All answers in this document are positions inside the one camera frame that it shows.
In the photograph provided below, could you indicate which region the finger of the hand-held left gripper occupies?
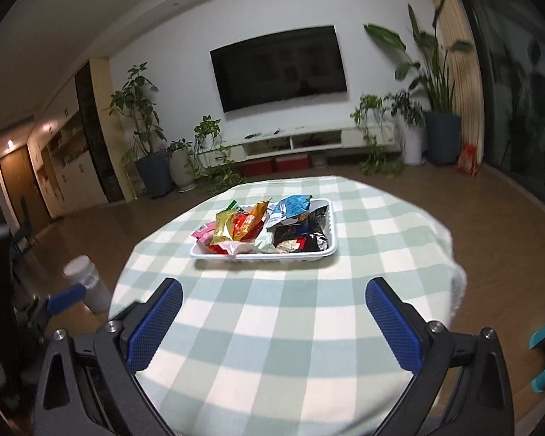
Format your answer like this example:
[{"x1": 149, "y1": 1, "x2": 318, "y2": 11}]
[{"x1": 45, "y1": 283, "x2": 88, "y2": 316}]

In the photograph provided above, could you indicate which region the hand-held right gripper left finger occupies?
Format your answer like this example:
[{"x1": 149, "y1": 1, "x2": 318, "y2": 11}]
[{"x1": 34, "y1": 277, "x2": 185, "y2": 436}]

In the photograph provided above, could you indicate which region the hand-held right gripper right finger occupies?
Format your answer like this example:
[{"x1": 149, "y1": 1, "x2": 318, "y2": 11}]
[{"x1": 364, "y1": 277, "x2": 515, "y2": 436}]

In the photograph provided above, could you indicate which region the pink snack packet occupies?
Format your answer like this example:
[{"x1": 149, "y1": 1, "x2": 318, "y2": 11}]
[{"x1": 191, "y1": 222, "x2": 216, "y2": 242}]

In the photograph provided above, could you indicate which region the long white pink packet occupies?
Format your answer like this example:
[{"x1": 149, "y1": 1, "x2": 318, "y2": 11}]
[{"x1": 222, "y1": 240, "x2": 259, "y2": 259}]

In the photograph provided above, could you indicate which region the gold snack packet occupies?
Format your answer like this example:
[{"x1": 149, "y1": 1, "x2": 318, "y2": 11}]
[{"x1": 209, "y1": 209, "x2": 239, "y2": 246}]

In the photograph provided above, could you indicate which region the white plastic tray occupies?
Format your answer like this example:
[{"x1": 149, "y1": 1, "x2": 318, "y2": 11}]
[{"x1": 190, "y1": 197, "x2": 339, "y2": 263}]

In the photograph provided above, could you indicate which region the red white fruit-print packet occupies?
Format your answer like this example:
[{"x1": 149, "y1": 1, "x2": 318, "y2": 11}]
[{"x1": 276, "y1": 238, "x2": 307, "y2": 254}]

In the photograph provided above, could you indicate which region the white packet with red label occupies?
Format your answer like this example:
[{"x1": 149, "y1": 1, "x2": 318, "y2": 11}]
[{"x1": 253, "y1": 231, "x2": 280, "y2": 255}]

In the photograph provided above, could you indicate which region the yellow orange snack packet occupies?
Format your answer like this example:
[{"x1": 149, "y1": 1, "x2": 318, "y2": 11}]
[{"x1": 231, "y1": 200, "x2": 272, "y2": 241}]

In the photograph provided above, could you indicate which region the light blue snack packet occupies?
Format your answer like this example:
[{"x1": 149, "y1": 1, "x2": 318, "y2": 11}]
[{"x1": 266, "y1": 194, "x2": 312, "y2": 230}]

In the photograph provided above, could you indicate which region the white plastic bucket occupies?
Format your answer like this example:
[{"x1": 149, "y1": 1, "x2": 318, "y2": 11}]
[{"x1": 62, "y1": 255, "x2": 114, "y2": 314}]

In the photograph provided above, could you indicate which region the wooden door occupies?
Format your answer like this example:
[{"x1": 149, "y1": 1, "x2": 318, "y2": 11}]
[{"x1": 0, "y1": 144, "x2": 51, "y2": 233}]

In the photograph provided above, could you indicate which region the green white checked tablecloth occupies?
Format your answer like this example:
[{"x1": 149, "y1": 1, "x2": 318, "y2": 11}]
[{"x1": 108, "y1": 175, "x2": 468, "y2": 425}]

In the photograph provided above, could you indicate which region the leafy tree in dark pot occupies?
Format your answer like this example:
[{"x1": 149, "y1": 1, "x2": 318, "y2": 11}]
[{"x1": 105, "y1": 62, "x2": 173, "y2": 199}]

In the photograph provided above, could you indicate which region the small plant in white pot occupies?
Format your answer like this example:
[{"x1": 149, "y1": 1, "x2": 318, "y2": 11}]
[{"x1": 166, "y1": 138, "x2": 198, "y2": 193}]

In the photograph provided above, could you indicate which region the bushy plant in tall pot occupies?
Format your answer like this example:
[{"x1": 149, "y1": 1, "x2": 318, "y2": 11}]
[{"x1": 384, "y1": 90, "x2": 427, "y2": 166}]

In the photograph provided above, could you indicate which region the red paper bag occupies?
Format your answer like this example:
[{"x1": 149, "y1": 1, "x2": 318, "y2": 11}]
[{"x1": 456, "y1": 143, "x2": 480, "y2": 177}]

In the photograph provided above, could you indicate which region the red storage box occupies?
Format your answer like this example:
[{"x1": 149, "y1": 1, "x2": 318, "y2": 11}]
[
  {"x1": 275, "y1": 153, "x2": 310, "y2": 172},
  {"x1": 242, "y1": 158, "x2": 274, "y2": 177}
]

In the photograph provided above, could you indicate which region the large-leaf plant in square pot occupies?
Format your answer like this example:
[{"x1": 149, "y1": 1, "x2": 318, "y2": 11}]
[{"x1": 364, "y1": 0, "x2": 475, "y2": 166}]

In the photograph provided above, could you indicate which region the white television cabinet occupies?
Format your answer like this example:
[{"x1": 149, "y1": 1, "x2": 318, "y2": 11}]
[{"x1": 200, "y1": 122, "x2": 403, "y2": 164}]

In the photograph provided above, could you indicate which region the trailing vine plant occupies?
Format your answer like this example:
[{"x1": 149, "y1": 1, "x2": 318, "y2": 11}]
[{"x1": 193, "y1": 115, "x2": 246, "y2": 194}]

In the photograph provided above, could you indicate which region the hanging pothos plant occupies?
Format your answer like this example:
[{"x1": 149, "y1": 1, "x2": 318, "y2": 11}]
[{"x1": 350, "y1": 93, "x2": 405, "y2": 178}]

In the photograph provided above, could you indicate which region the glass sliding door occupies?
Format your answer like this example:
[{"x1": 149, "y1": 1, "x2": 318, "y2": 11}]
[{"x1": 454, "y1": 0, "x2": 545, "y2": 232}]

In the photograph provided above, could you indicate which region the beige curtain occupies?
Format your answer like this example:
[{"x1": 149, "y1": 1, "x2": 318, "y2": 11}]
[{"x1": 424, "y1": 0, "x2": 482, "y2": 169}]

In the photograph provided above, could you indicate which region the built-in wall cabinet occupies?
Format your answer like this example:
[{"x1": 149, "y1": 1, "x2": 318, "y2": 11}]
[{"x1": 27, "y1": 109, "x2": 110, "y2": 219}]

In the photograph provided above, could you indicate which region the wall television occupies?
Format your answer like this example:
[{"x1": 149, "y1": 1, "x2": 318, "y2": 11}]
[{"x1": 209, "y1": 25, "x2": 349, "y2": 114}]

